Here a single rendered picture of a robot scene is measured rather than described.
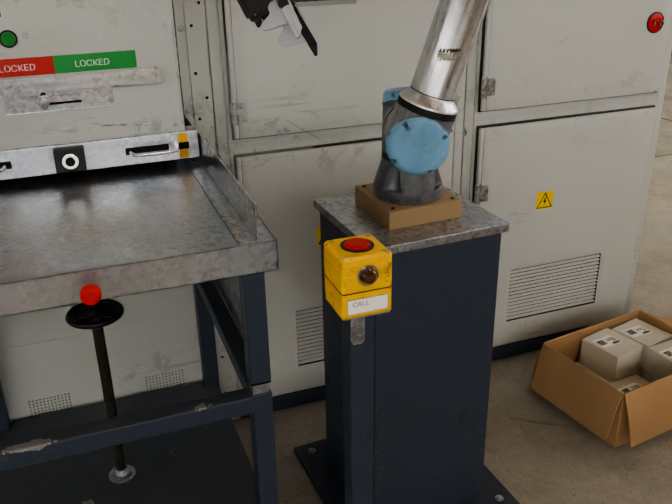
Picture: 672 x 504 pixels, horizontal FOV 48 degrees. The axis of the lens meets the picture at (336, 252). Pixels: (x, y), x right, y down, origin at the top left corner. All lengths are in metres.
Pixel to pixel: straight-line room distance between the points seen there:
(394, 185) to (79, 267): 0.68
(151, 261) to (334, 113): 0.86
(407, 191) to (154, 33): 0.61
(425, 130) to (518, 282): 1.13
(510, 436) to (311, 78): 1.13
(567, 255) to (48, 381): 1.58
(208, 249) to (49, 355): 0.91
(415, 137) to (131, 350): 1.05
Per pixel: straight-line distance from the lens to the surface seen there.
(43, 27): 1.62
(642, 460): 2.24
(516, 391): 2.41
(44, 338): 2.05
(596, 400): 2.20
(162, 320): 2.06
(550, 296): 2.53
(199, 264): 1.25
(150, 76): 1.61
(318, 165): 1.98
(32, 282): 1.24
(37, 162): 1.66
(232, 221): 1.35
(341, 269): 1.06
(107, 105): 1.65
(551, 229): 2.42
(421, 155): 1.41
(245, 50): 1.86
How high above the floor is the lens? 1.34
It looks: 24 degrees down
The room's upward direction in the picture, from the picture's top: 1 degrees counter-clockwise
